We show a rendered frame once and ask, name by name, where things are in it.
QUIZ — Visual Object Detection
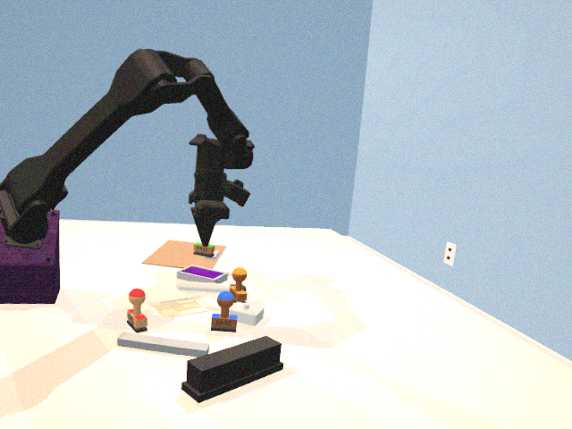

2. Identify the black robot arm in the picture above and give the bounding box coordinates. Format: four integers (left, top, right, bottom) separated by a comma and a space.
0, 48, 255, 249

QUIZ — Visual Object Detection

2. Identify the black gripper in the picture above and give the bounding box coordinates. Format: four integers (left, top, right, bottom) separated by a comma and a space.
189, 169, 230, 247

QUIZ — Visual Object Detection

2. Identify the wooden rubber stamp with red knob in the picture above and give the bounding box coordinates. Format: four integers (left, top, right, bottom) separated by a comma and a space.
127, 289, 147, 332

